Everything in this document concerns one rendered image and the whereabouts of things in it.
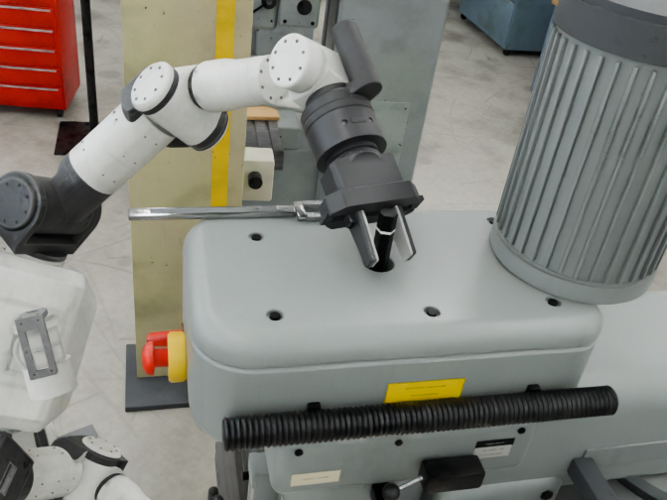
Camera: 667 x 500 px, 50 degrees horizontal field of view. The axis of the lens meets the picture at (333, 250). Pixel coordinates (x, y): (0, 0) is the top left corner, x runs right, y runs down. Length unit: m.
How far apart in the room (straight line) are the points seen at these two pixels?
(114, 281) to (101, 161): 2.81
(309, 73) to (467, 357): 0.37
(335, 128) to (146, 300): 2.26
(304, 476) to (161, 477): 2.13
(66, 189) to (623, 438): 0.87
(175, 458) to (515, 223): 2.37
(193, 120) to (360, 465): 0.53
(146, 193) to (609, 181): 2.15
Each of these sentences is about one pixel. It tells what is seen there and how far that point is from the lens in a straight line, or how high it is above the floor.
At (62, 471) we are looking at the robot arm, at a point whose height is 1.31.
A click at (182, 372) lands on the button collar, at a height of 1.76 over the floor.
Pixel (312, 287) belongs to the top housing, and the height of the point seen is 1.89.
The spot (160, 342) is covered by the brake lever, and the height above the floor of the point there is 1.70.
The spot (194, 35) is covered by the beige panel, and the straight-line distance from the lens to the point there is 2.48.
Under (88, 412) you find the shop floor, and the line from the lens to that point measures 3.24.
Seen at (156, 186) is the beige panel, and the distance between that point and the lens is 2.71.
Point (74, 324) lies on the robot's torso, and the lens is 1.19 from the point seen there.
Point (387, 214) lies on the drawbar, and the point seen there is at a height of 1.96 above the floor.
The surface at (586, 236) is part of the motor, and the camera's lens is 0.81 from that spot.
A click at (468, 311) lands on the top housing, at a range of 0.79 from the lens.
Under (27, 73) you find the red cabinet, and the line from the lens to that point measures 5.55.
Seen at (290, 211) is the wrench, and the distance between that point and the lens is 0.88.
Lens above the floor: 2.36
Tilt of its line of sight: 34 degrees down
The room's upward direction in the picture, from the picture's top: 8 degrees clockwise
